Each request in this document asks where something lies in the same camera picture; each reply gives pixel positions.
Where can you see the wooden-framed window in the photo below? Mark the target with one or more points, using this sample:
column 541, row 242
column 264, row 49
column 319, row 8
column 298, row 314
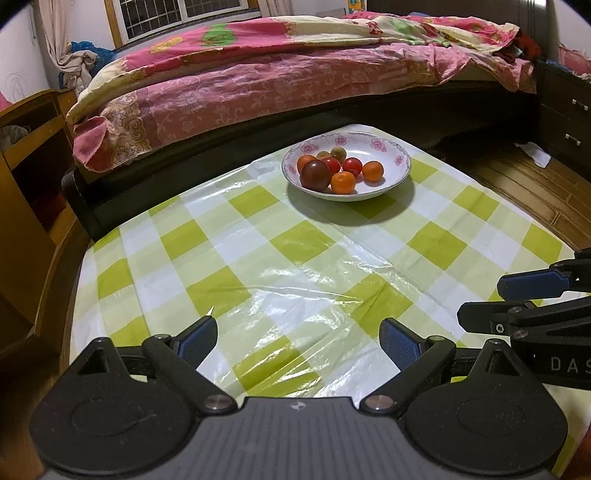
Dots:
column 152, row 18

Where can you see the red cloth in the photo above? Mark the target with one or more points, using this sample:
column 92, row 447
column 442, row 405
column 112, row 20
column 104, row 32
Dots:
column 521, row 46

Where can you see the wooden cabinet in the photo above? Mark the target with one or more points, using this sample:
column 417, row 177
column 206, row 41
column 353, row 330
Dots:
column 32, row 194

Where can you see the light curtain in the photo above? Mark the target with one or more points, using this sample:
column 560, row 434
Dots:
column 276, row 7
column 51, row 32

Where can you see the orange tomato front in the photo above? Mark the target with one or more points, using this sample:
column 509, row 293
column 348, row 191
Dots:
column 343, row 182

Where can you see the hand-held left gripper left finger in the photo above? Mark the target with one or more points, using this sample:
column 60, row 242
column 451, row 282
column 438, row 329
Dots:
column 198, row 340

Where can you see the dark wooden bed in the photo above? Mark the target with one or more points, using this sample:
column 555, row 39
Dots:
column 161, row 170

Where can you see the orange cherry tomato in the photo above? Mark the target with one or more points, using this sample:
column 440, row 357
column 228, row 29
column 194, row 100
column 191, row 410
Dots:
column 372, row 170

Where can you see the pink basket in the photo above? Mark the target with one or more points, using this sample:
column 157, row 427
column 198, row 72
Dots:
column 575, row 60

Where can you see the pink patterned bedsheet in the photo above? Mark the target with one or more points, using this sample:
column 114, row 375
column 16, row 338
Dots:
column 231, row 97

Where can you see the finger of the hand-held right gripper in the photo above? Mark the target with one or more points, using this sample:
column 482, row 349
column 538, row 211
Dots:
column 485, row 316
column 531, row 284

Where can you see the greenish longan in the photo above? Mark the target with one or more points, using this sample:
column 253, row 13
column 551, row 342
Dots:
column 338, row 152

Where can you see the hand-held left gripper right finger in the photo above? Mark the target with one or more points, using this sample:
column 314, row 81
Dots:
column 401, row 345

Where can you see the small red tomato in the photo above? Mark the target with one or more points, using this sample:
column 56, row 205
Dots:
column 331, row 165

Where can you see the dark red tomato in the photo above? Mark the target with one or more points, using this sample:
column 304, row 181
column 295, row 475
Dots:
column 316, row 175

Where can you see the blue cloth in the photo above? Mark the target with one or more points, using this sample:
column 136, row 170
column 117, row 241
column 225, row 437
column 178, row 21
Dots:
column 99, row 50

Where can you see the red tomato with stem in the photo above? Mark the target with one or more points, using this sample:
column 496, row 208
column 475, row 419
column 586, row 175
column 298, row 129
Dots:
column 352, row 166

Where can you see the yellow box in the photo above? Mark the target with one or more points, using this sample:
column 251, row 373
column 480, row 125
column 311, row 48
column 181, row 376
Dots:
column 356, row 4

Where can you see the tan longan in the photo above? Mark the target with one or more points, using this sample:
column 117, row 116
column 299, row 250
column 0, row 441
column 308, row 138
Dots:
column 322, row 154

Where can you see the green checked tablecloth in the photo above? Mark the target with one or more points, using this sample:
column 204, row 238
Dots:
column 300, row 258

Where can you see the white cloth bundle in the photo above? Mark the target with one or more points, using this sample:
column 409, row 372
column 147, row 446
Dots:
column 78, row 67

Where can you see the white paper sheet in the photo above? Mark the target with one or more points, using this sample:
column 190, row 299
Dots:
column 533, row 154

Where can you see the dark nightstand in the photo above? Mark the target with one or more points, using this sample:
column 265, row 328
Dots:
column 565, row 115

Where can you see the floral quilt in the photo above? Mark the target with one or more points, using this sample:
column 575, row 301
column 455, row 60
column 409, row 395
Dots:
column 277, row 41

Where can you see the white floral-rim plate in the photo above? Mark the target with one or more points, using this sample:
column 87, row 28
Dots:
column 392, row 161

